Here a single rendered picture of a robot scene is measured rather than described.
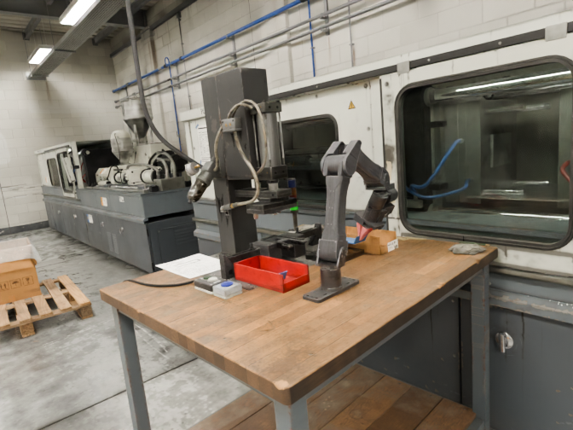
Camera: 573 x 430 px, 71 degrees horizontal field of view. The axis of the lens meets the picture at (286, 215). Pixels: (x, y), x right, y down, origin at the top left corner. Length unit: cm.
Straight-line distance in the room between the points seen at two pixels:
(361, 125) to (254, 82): 66
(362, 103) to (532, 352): 127
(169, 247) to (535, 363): 373
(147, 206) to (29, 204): 620
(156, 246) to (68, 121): 653
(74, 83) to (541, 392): 1041
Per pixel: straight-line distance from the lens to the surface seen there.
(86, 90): 1097
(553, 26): 164
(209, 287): 135
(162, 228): 465
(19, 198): 1051
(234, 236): 175
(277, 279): 128
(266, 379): 87
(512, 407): 202
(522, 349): 188
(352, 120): 209
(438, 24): 433
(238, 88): 161
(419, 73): 183
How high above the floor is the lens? 135
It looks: 10 degrees down
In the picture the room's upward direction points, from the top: 5 degrees counter-clockwise
